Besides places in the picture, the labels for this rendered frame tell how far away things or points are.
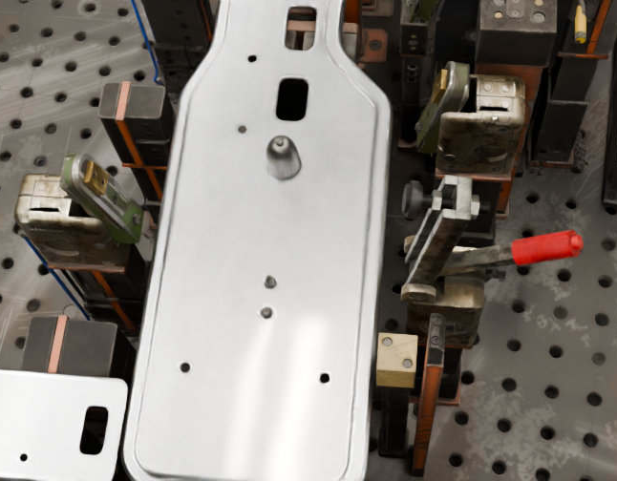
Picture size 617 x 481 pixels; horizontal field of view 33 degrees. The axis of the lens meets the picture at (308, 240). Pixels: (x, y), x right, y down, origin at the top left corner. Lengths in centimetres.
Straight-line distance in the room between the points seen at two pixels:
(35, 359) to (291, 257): 26
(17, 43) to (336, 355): 78
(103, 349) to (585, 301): 61
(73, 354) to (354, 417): 28
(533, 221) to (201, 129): 48
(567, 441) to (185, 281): 51
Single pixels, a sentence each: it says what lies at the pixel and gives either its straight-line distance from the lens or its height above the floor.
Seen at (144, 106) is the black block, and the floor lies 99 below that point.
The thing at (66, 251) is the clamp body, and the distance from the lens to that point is 111.
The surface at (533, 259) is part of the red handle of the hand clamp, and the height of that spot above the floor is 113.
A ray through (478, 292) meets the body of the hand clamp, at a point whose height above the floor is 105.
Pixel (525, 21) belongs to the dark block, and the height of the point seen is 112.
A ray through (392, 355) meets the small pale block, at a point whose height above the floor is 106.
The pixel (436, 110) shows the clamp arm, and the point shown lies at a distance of 101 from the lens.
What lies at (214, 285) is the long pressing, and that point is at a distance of 101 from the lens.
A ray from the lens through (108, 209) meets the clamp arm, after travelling 100.
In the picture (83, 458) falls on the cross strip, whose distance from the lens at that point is 99.
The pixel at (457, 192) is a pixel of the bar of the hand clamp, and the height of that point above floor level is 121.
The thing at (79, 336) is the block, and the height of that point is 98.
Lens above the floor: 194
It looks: 67 degrees down
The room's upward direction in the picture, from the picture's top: 10 degrees counter-clockwise
